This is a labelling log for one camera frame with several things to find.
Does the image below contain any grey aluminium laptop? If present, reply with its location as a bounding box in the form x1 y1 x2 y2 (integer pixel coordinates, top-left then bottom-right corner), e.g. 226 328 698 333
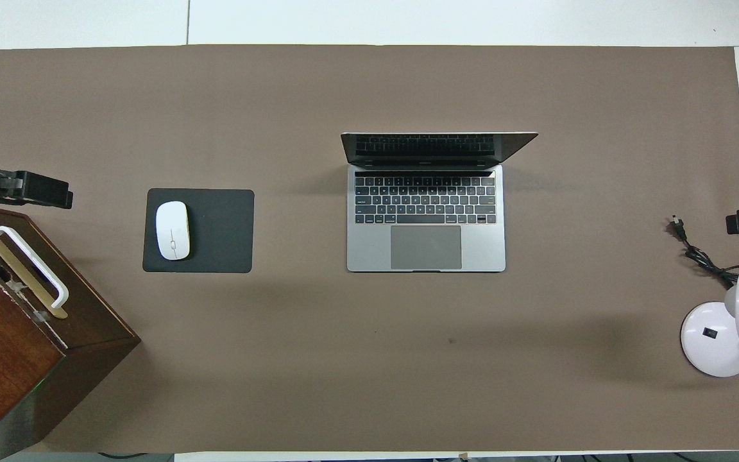
341 132 539 273

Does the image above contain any white desk lamp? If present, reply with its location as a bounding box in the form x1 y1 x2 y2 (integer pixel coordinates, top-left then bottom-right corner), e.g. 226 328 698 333
681 265 739 377

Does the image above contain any white computer mouse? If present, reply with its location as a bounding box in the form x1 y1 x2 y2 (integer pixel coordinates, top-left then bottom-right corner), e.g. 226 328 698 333
155 201 191 261

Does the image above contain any dark brown wooden box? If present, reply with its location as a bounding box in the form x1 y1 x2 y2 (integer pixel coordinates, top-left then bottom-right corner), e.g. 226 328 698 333
0 201 141 462

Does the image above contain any black mouse pad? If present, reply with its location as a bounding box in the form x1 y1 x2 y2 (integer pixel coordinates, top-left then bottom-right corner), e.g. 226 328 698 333
142 188 255 274

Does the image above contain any brown table mat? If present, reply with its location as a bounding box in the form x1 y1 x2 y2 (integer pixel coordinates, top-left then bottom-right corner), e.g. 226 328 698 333
0 44 739 453

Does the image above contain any black lamp power cord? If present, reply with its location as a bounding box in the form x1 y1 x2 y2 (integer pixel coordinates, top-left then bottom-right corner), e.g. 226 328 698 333
670 216 739 287

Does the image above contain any white box handle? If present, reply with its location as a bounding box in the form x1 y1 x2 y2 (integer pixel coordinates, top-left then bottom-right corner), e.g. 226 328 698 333
0 226 70 310

